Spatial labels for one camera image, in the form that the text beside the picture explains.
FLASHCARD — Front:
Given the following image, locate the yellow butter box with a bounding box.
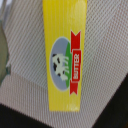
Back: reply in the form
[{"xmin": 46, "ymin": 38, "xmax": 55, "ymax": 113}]
[{"xmin": 42, "ymin": 0, "xmax": 87, "ymax": 112}]

